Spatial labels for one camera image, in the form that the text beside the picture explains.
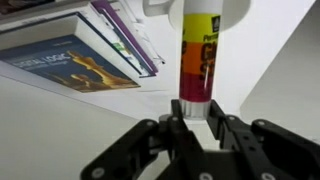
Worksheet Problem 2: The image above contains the loose white magazine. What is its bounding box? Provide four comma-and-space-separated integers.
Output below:
114, 0, 167, 66

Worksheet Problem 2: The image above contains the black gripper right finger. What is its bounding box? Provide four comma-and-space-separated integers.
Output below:
206, 98, 320, 180

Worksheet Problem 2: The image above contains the multicolour glue stick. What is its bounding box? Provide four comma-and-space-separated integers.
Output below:
178, 0, 224, 121

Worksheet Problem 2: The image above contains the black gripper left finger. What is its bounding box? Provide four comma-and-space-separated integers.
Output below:
80, 98, 215, 180

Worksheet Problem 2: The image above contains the purple cover book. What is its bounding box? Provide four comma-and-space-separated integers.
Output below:
90, 0, 160, 78

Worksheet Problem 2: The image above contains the blue chess cover book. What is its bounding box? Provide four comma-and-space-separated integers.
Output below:
0, 12, 142, 94

